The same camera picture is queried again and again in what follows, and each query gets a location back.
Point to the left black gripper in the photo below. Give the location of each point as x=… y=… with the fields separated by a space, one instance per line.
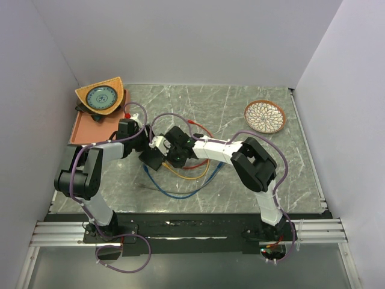
x=147 y=139

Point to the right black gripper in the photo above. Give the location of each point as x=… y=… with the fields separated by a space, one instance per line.
x=180 y=164

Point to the black network switch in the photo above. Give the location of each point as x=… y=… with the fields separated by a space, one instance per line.
x=152 y=158

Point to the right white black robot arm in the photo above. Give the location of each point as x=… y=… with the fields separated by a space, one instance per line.
x=254 y=165

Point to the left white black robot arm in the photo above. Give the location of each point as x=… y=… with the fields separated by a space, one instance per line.
x=80 y=173

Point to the dark bowl under basket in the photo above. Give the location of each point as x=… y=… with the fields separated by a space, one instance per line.
x=82 y=108

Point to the pink plastic tray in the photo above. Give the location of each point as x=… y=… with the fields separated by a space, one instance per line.
x=86 y=130

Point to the blue green ceramic plate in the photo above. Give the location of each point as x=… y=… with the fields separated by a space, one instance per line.
x=101 y=97

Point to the orange woven basket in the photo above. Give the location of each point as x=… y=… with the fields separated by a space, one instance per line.
x=115 y=83

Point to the floral patterned ceramic plate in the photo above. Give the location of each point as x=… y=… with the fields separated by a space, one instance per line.
x=264 y=116

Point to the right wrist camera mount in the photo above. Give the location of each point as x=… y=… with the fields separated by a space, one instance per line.
x=159 y=143

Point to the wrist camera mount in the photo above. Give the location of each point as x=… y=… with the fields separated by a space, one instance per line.
x=137 y=117
x=159 y=143

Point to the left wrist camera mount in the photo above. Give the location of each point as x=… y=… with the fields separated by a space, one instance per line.
x=137 y=117

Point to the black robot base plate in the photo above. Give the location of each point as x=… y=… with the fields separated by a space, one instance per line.
x=157 y=233

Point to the aluminium rail frame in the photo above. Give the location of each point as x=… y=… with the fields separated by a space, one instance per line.
x=315 y=260

